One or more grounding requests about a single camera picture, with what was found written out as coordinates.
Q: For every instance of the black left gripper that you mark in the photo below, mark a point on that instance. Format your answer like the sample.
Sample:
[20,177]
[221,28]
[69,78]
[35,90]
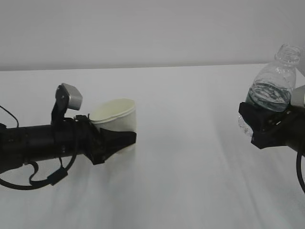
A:
[97,145]

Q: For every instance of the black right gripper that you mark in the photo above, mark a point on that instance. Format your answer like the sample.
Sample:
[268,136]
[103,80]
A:
[273,129]

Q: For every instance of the white paper cup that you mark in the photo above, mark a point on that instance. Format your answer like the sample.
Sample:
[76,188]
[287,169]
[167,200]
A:
[115,115]

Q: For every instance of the clear green-label water bottle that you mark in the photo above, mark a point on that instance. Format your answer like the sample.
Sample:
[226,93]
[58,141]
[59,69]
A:
[272,88]

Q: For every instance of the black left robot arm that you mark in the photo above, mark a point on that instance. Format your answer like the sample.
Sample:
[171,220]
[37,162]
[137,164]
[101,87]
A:
[21,145]

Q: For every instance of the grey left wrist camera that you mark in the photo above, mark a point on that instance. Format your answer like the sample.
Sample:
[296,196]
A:
[66,97]

